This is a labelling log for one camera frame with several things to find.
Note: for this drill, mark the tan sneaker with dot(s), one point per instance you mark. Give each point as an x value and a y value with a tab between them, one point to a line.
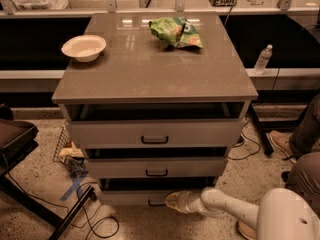
246	231
281	142

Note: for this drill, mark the clear plastic water bottle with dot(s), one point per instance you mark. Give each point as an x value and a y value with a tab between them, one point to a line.
263	59

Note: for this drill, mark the grey drawer cabinet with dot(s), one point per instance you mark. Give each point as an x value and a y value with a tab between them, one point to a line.
137	67

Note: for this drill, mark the grey drawer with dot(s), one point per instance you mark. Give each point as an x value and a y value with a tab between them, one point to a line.
148	191
148	125
157	162

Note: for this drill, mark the tan sneaker far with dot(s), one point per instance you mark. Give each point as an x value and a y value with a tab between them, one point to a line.
281	142

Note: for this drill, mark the blue tape cross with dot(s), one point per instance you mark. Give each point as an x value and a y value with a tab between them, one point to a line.
75	187

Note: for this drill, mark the tan sneaker near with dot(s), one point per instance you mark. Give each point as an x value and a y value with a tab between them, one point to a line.
246	231

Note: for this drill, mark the white bowl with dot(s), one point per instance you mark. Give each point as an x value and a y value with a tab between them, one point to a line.
84	48

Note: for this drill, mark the black metal table leg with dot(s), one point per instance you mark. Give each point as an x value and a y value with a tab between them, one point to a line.
268	150

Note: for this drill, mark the green chip bag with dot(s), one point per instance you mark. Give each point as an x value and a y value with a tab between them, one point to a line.
176	31

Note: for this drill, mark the wire basket with items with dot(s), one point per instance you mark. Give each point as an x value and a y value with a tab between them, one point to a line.
67	154

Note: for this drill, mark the seated person legs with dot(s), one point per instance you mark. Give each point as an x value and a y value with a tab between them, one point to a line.
304	178

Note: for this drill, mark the black chair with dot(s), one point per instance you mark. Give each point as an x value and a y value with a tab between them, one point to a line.
17	141

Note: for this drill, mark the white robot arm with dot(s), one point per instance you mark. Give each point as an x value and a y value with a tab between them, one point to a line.
280	215

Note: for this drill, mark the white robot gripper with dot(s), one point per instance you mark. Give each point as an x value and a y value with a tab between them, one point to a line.
189	201

